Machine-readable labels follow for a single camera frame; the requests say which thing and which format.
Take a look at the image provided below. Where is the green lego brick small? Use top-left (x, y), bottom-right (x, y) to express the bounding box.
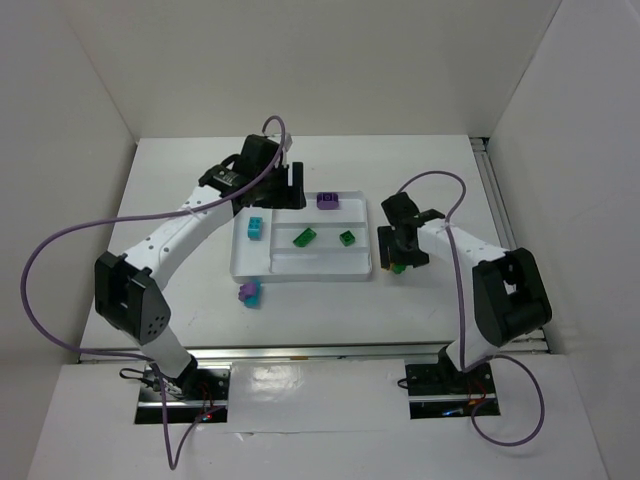
top-left (391, 264), bottom-right (407, 275)

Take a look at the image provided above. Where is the teal lego brick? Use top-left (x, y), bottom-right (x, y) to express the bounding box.
top-left (247, 217), bottom-right (264, 241)
top-left (243, 282), bottom-right (262, 309)

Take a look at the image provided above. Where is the purple lego brick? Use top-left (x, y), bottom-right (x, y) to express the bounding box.
top-left (238, 281), bottom-right (259, 302)
top-left (316, 192), bottom-right (340, 211)

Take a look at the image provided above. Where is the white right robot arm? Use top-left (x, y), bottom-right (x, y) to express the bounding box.
top-left (377, 192), bottom-right (552, 384)

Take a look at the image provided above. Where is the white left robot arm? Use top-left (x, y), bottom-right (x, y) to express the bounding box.
top-left (94, 133), bottom-right (306, 393)

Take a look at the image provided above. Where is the white divided plastic tray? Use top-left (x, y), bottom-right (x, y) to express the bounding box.
top-left (230, 191), bottom-right (372, 283)

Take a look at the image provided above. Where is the purple lego brick front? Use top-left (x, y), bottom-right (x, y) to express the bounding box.
top-left (238, 281), bottom-right (259, 302)

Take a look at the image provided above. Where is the teal lego brick front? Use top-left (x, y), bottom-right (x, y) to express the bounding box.
top-left (243, 282), bottom-right (262, 309)

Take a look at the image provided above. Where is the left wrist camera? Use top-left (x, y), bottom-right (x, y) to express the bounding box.
top-left (281, 133), bottom-right (293, 153)

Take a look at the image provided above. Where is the aluminium front rail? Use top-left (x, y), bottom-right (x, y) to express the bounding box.
top-left (77, 339), bottom-right (451, 365)

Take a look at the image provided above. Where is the aluminium rail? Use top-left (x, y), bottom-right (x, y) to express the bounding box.
top-left (469, 137), bottom-right (550, 354)
top-left (77, 339), bottom-right (451, 365)

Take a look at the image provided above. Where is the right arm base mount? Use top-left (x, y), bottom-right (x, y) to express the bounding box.
top-left (396, 364), bottom-right (500, 420)

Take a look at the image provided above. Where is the aluminium right side rail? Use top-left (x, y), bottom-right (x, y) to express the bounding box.
top-left (469, 137), bottom-right (550, 354)

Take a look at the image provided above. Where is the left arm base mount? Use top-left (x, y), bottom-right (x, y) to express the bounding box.
top-left (119, 365), bottom-right (231, 425)

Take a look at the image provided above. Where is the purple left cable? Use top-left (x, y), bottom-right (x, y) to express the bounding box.
top-left (20, 115), bottom-right (291, 471)

